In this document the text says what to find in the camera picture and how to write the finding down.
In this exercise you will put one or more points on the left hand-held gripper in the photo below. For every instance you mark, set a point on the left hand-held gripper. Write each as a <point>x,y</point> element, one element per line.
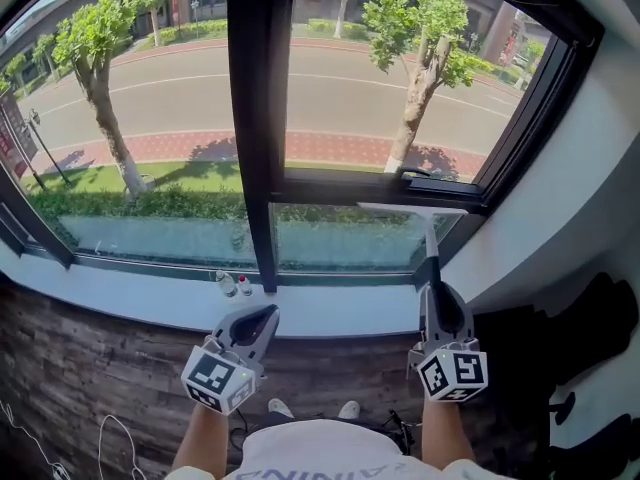
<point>210,375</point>

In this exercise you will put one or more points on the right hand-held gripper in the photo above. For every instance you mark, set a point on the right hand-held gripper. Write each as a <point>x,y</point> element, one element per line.
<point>452,374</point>

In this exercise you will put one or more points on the small window glass pane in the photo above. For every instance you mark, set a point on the small window glass pane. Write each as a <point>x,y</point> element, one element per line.
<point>345,243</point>

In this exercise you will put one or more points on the wide window glass pane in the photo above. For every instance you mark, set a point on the wide window glass pane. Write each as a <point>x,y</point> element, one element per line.
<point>150,118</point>

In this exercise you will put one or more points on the square window glass pane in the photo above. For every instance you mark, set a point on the square window glass pane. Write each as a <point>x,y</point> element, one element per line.
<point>360,83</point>

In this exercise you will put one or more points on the person's left forearm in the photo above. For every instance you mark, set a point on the person's left forearm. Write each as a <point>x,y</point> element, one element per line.
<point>202,438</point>

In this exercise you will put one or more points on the person's right forearm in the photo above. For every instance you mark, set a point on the person's right forearm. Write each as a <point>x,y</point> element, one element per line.
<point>445,433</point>

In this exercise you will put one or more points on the clear plastic bottle red cap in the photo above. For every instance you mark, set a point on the clear plastic bottle red cap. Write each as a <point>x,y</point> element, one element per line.
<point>245,285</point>

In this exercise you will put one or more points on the clear plastic bottle white cap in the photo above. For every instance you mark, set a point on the clear plastic bottle white cap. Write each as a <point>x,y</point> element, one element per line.
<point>226,284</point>

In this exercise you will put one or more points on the person's left white shoe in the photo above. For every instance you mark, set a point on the person's left white shoe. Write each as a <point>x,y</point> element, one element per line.
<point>280,408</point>

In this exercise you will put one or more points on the person's white shoe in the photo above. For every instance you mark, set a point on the person's white shoe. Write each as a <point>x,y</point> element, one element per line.
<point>280,408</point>
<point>349,409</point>

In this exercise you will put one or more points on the white windowsill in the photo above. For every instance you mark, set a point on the white windowsill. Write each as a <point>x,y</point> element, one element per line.
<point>150,298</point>

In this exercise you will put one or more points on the person's right white shoe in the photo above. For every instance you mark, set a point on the person's right white shoe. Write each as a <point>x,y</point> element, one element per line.
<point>349,409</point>

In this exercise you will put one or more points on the white printed shirt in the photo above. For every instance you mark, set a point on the white printed shirt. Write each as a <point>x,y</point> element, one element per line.
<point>330,455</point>

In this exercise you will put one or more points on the tree with cut branches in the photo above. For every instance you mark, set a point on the tree with cut branches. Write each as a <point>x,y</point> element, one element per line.
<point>417,98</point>

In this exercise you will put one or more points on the tree with white-painted trunk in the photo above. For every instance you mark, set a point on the tree with white-painted trunk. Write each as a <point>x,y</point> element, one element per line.
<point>107,113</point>

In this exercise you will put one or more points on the black street lamp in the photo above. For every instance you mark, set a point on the black street lamp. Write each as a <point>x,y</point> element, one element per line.
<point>45,148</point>

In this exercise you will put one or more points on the red sign board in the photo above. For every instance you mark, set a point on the red sign board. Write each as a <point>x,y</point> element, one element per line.
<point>12,133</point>

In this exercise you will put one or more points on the black window frame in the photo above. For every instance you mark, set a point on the black window frame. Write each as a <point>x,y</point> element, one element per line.
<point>257,143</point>

